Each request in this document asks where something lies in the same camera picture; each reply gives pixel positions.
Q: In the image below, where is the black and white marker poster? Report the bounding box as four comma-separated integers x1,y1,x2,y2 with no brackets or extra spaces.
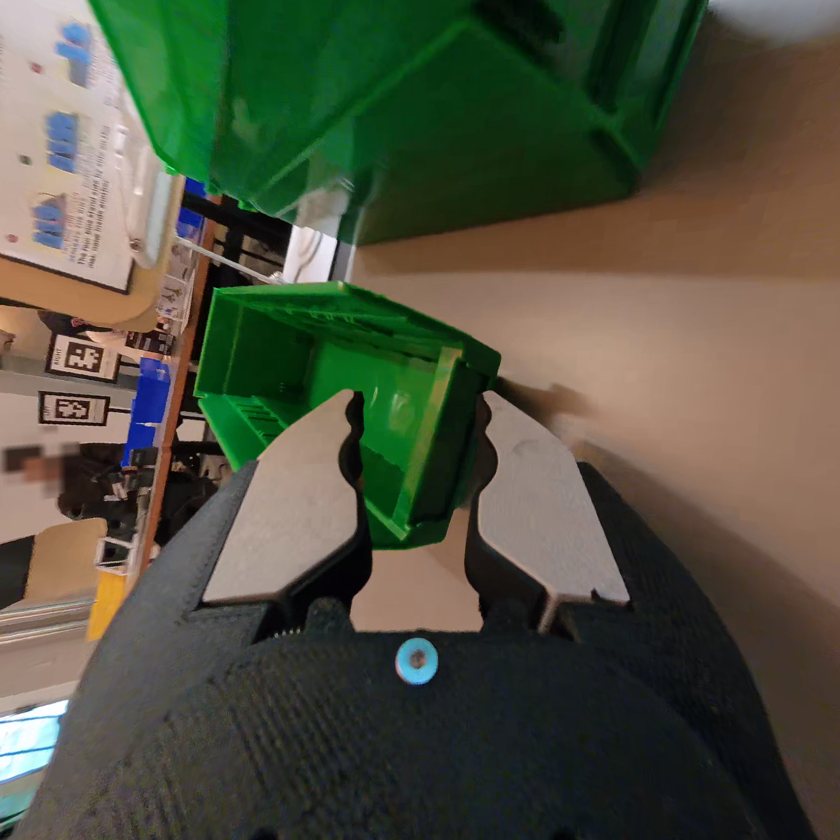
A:
36,390,112,427
45,332,123,384

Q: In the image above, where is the clear acrylic sign holder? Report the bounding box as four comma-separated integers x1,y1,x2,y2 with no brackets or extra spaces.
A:
157,274,196,324

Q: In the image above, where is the white instruction sheet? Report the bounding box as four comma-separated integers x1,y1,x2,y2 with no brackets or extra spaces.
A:
0,0,142,293

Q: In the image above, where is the brown wooden table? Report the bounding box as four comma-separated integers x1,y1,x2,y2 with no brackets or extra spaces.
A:
85,193,221,642

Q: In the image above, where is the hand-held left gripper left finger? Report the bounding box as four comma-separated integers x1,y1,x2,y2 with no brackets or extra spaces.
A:
201,390,374,619

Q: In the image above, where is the white board stand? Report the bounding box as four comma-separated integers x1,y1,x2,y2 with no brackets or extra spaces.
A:
172,226,342,284

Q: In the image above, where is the yellow plastic bin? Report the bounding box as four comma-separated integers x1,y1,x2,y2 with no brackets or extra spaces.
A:
85,577,130,642

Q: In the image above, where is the clear page holder bar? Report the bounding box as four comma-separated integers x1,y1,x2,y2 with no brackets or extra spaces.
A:
121,125,186,271

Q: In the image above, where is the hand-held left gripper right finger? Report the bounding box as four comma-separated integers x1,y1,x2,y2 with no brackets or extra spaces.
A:
465,391,632,632

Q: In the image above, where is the blue plastic bin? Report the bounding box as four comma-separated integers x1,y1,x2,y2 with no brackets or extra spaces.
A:
121,423,161,468
131,357,175,424

